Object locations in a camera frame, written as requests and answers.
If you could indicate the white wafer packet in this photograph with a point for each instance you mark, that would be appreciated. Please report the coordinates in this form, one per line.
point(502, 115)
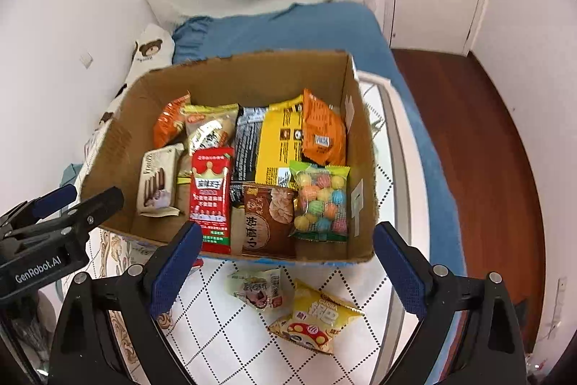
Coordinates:
point(157, 182)

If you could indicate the black snack packet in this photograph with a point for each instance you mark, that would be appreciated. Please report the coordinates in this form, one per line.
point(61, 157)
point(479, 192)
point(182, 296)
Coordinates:
point(245, 146)

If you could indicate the brown biscuit packet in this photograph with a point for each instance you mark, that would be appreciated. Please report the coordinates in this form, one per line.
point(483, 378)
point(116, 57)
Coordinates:
point(266, 222)

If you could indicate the red and white snack packet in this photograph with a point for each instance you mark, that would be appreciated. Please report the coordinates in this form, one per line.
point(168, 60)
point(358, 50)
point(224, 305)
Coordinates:
point(209, 200)

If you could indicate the white floral printed blanket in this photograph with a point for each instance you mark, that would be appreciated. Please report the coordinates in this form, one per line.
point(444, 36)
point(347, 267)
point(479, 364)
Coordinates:
point(234, 344)

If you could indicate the green and white candy packet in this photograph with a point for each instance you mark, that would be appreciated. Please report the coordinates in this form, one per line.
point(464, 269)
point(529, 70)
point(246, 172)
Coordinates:
point(257, 288)

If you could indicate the large yellow snack packet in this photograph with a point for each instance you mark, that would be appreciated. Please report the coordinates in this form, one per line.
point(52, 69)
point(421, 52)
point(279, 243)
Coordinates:
point(277, 146)

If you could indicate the yellow cartoon snack packet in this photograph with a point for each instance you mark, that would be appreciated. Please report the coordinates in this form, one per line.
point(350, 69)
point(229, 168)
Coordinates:
point(315, 317)

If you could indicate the beige pastry packet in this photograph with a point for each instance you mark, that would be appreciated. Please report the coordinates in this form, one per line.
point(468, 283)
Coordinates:
point(209, 132)

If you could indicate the bear print pillow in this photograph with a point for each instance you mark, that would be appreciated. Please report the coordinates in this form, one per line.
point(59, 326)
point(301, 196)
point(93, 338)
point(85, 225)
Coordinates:
point(151, 46)

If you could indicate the printed cardboard box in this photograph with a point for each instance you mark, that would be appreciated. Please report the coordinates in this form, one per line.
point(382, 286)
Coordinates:
point(135, 132)

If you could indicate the white wall socket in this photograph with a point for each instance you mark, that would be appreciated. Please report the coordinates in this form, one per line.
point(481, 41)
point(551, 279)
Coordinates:
point(86, 60)

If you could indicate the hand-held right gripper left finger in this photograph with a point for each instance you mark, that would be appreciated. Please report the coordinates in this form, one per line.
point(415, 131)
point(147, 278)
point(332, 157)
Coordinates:
point(173, 272)

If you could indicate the orange snack packet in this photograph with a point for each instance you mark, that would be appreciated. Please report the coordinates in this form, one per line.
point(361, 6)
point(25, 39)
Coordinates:
point(167, 125)
point(322, 132)

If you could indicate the white power strip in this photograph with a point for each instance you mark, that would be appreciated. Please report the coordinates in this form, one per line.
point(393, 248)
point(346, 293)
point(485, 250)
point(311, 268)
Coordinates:
point(560, 299)

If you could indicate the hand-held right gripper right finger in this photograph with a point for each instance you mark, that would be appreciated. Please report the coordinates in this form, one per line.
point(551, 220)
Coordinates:
point(401, 272)

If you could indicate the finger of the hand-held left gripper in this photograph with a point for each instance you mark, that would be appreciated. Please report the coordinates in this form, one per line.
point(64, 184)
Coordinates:
point(101, 207)
point(49, 200)

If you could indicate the colourful candy ball bag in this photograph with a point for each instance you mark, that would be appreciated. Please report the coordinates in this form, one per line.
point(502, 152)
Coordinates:
point(320, 200)

